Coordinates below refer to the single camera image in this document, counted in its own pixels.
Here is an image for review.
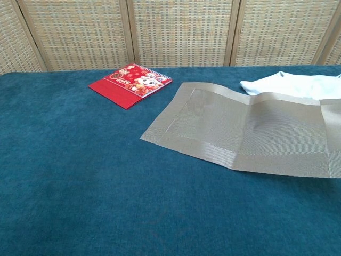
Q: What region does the red desk calendar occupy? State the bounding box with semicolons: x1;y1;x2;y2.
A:
88;63;172;110

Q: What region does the woven bamboo screen panel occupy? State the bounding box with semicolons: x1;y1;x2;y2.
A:
126;0;240;69
0;0;45;75
17;0;135;72
230;0;341;67
318;15;341;66

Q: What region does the silver woven placemat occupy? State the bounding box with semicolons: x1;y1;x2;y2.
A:
140;82;341;179

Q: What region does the teal fabric table cover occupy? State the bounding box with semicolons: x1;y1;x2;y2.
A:
0;65;341;256

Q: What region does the white crumpled shirt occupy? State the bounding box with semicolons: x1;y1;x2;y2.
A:
239;71;341;101

